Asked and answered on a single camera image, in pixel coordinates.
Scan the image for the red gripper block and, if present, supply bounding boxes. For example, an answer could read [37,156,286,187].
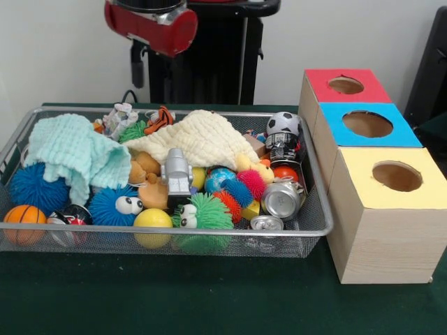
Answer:
[105,0,198,89]

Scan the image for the cream waffle cloth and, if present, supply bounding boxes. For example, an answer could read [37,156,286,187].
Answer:
[124,110,261,170]

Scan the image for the light blue waffle cloth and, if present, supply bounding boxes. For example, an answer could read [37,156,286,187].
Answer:
[24,114,133,207]

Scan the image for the shallow clear mesh bin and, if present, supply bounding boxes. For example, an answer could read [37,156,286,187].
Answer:
[0,105,334,259]

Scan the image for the grey metal toy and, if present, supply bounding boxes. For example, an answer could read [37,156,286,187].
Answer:
[161,147,194,208]

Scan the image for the blue spiky ball with eyes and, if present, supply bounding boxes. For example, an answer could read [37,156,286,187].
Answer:
[89,185,146,228]

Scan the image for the black and white soccer ball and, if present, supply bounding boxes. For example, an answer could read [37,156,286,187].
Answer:
[267,112,302,138]

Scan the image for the yellow ball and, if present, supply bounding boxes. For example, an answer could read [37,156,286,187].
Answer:
[133,209,174,250]

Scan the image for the large green spiky ball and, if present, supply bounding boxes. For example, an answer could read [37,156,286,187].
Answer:
[173,193,235,252]

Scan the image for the orange basketball toy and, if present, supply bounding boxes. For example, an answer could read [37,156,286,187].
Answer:
[3,204,48,245]

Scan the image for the crushed silver soda can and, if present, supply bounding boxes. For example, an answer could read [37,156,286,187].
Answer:
[262,180,307,221]

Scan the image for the dark green table cloth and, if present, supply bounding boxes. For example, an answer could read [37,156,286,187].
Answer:
[0,103,447,335]

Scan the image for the black flat panel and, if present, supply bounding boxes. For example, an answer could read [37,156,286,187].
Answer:
[404,6,447,130]

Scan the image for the green cloth side table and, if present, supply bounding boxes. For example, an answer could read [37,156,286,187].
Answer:
[423,112,447,156]

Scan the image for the black pedestal stand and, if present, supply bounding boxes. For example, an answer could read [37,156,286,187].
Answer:
[143,0,281,105]

